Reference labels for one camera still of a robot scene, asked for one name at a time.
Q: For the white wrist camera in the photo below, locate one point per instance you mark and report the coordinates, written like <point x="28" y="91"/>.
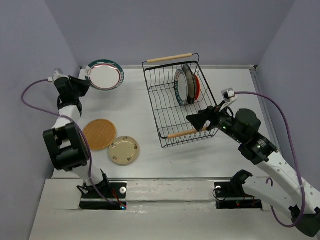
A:
<point x="57" y="73"/>
<point x="229" y="97"/>

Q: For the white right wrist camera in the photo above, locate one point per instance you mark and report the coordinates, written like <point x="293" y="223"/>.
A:
<point x="229" y="97"/>

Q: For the black rimmed silver plate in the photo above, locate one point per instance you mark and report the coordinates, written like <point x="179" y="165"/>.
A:
<point x="191" y="83"/>

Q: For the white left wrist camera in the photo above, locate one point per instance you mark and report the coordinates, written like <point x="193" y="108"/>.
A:
<point x="57" y="73"/>

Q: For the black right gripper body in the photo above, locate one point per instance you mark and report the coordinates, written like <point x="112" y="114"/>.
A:
<point x="224" y="123"/>

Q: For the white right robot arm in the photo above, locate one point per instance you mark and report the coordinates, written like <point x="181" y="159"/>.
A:
<point x="298" y="199"/>

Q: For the white plate teal lettered rim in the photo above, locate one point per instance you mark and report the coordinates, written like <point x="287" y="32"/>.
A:
<point x="180" y="87"/>

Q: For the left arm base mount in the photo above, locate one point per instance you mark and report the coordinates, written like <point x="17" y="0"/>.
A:
<point x="114" y="199"/>

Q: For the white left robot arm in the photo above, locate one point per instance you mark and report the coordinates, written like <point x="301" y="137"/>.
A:
<point x="66" y="144"/>

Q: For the black wire dish rack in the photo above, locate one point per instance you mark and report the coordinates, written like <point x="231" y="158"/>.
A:
<point x="170" y="118"/>

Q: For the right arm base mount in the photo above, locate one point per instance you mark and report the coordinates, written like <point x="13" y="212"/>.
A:
<point x="230" y="196"/>

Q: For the woven tan plate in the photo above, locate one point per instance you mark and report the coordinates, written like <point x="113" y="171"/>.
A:
<point x="99" y="133"/>

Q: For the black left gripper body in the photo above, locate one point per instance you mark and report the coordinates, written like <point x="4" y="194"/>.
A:
<point x="74" y="95"/>

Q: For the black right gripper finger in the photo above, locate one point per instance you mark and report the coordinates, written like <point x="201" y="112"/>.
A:
<point x="212" y="114"/>
<point x="197" y="120"/>

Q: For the orange plate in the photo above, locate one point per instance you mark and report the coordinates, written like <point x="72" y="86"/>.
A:
<point x="198" y="87"/>

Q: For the white plate teal red rim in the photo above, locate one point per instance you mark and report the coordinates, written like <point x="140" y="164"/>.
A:
<point x="104" y="75"/>

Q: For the beige floral plate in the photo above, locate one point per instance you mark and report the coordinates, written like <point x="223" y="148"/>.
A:
<point x="124" y="150"/>

